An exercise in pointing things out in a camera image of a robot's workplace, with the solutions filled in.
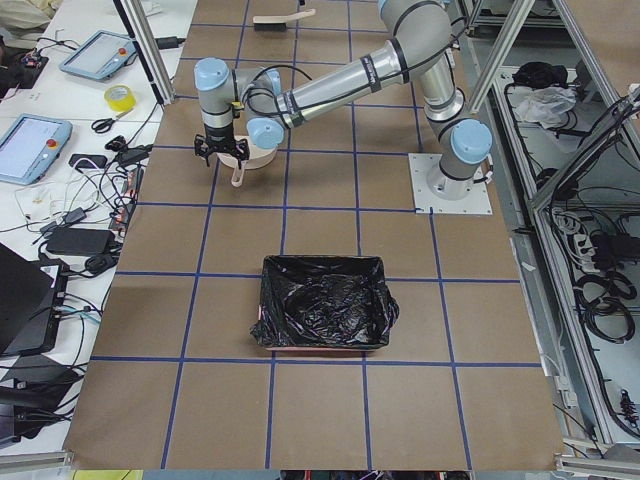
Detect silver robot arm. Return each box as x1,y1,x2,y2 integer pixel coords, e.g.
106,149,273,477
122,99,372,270
194,1,492,183

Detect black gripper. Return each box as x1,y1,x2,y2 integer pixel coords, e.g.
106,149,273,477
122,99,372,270
194,124,247,171

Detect blue teach pendant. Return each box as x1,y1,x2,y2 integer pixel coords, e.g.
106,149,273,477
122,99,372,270
1,114,73,185
59,30,137,81

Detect black handled scissors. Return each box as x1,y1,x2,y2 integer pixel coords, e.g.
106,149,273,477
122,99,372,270
91,111,129,134

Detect bin with black bag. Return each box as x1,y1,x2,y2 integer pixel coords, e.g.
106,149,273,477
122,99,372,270
250,255,400,351

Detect beige hand brush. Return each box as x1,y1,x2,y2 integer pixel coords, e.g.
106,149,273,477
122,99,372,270
253,9,316,32

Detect black power adapter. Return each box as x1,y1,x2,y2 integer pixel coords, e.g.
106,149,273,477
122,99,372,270
46,228,115,256

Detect aluminium frame post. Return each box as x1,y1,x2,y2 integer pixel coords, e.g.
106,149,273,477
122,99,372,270
113,0,175,105

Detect lower blue teach pendant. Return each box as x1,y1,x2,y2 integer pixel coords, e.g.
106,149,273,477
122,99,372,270
1,114,73,185

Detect upper blue teach pendant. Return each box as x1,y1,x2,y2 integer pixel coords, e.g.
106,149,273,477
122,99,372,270
59,30,137,81

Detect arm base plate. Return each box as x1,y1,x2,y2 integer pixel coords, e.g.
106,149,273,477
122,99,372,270
408,153,493,216

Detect yellow tape roll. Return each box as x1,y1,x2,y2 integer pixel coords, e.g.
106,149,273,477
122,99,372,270
104,85,136,112

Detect black laptop computer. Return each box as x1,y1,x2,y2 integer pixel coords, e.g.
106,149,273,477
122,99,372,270
1,246,69,358

